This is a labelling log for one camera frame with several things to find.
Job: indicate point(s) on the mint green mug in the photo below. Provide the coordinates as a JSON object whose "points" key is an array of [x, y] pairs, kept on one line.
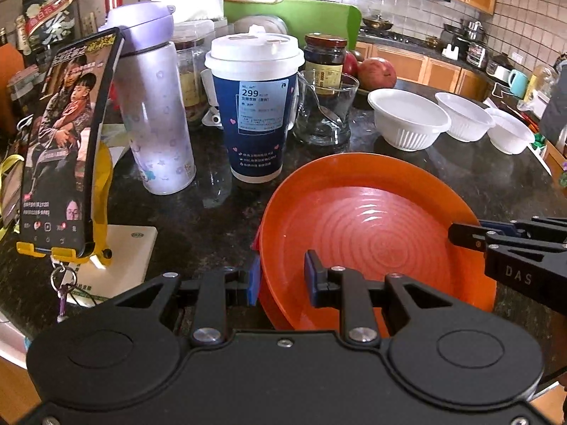
{"points": [[517, 84]]}

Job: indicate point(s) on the dark apron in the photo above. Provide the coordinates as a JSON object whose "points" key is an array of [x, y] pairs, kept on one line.
{"points": [[556, 115]]}

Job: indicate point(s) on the orange plastic plate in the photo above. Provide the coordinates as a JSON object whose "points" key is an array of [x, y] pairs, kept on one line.
{"points": [[376, 221]]}

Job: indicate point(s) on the green cutting board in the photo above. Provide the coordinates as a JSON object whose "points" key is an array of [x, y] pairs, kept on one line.
{"points": [[310, 17]]}

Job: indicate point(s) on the purple water bottle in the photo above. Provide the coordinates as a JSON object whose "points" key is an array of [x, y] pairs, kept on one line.
{"points": [[155, 110]]}

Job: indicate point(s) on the stack of white dishes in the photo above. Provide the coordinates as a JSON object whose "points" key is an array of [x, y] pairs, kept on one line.
{"points": [[259, 25]]}

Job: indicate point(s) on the dark sauce jar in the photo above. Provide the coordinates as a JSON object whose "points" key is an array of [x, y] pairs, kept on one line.
{"points": [[325, 55]]}

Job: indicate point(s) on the wooden base cabinets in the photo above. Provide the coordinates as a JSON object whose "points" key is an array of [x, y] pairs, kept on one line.
{"points": [[425, 68]]}

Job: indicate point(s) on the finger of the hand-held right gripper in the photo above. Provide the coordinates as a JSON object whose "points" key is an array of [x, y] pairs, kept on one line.
{"points": [[467, 235], [500, 226]]}

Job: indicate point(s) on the blue paper cup white lid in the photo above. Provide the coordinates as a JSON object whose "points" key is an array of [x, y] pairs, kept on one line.
{"points": [[257, 115]]}

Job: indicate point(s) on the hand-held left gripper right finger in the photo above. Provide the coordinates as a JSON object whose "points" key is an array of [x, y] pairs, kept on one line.
{"points": [[311, 276]]}

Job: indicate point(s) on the white stand base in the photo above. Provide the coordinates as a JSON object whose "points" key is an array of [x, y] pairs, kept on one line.
{"points": [[128, 256]]}

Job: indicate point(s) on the white toaster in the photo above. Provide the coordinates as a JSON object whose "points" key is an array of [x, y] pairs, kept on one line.
{"points": [[498, 73]]}

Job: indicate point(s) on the black snack bag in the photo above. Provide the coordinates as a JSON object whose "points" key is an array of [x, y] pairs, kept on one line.
{"points": [[48, 13]]}

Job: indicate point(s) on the red apple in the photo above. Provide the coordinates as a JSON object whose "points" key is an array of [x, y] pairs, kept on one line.
{"points": [[376, 73]]}

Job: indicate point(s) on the clear glass cup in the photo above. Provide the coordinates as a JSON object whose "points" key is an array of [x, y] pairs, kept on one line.
{"points": [[323, 128]]}

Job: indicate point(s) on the yellow phone stand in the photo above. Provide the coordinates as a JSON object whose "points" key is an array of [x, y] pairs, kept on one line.
{"points": [[102, 203]]}

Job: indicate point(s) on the metal wok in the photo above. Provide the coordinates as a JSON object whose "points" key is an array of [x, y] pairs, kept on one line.
{"points": [[376, 22]]}

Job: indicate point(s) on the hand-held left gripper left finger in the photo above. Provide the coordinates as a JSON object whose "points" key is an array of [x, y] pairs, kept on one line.
{"points": [[254, 281]]}

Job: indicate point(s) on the white ribbed plastic bowl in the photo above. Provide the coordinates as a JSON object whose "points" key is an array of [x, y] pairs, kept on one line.
{"points": [[407, 115], [467, 117], [511, 135]]}

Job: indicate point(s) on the black smartphone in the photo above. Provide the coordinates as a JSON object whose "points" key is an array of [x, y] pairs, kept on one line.
{"points": [[62, 141]]}

